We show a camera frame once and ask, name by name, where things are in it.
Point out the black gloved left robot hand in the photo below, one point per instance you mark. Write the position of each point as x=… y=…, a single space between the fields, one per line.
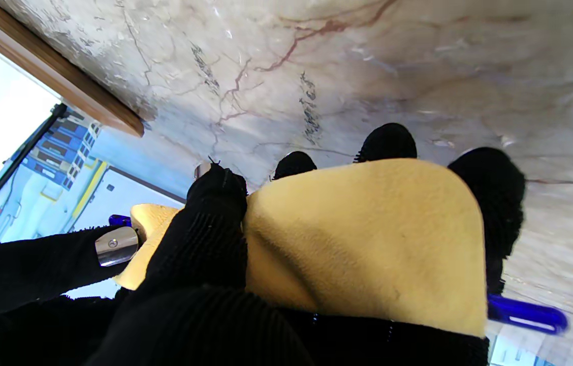
x=205 y=284

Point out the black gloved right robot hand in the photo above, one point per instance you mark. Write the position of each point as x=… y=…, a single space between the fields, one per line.
x=27 y=274

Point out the yellow cloth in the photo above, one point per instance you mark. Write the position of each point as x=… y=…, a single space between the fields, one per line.
x=368 y=244

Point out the brown wooden tray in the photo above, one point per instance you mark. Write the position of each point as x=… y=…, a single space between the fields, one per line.
x=53 y=66

